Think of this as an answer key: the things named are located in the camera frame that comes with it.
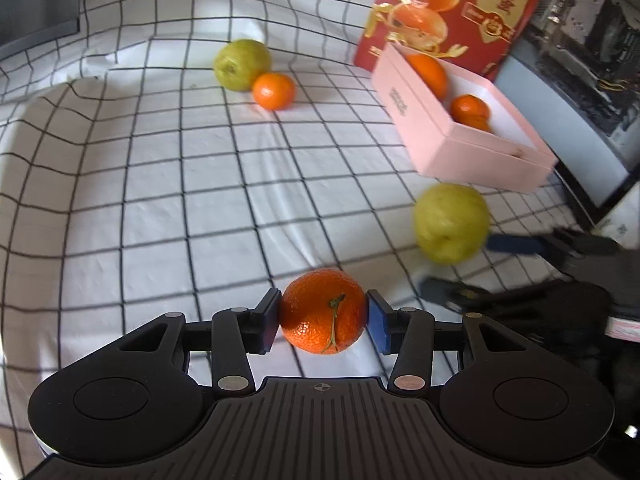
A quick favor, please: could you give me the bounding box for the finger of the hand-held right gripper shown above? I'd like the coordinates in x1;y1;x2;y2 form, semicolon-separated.
419;277;612;320
486;227;621;272

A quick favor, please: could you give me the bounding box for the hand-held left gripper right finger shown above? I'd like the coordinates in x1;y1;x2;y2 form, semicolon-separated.
366;289;526;393

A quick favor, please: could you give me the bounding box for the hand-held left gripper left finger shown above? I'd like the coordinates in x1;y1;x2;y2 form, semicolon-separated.
117;288;282;393

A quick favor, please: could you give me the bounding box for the mandarin orange with stem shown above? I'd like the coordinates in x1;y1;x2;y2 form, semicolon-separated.
279;268;369;356

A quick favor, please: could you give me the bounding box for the pink gift box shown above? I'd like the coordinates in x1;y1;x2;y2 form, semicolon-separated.
374;41;560;193

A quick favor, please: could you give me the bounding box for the large orange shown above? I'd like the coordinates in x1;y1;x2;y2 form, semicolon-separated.
405;53;449;102

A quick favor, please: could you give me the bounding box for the white carton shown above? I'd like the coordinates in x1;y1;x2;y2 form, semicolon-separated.
592;192;640;246

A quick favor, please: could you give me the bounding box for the black framed screen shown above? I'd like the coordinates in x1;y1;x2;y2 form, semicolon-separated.
492;35;640;228

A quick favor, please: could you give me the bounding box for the white black checked cloth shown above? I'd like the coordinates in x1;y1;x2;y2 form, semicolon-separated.
0;0;601;480

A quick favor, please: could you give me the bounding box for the black monitor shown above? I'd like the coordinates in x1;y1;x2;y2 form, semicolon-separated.
0;0;82;62

